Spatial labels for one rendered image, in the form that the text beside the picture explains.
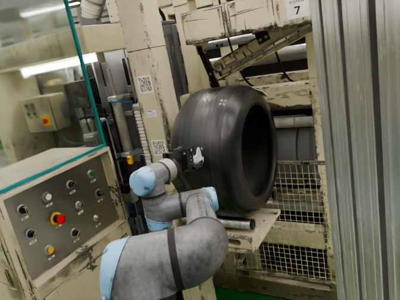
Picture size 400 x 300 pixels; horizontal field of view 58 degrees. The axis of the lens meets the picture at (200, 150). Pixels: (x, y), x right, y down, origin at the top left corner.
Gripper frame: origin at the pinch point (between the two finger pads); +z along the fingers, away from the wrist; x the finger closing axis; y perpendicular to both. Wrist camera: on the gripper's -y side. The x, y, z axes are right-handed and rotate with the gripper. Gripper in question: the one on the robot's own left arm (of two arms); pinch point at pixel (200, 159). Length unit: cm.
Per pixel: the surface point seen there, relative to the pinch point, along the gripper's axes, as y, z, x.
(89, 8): 73, 41, 82
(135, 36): 49, 15, 33
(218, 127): 11.0, 5.2, -6.2
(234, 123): 11.4, 9.4, -10.8
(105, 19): 222, 693, 673
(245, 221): -29.9, 16.0, -7.9
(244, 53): 38, 56, 2
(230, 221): -30.4, 15.7, -1.1
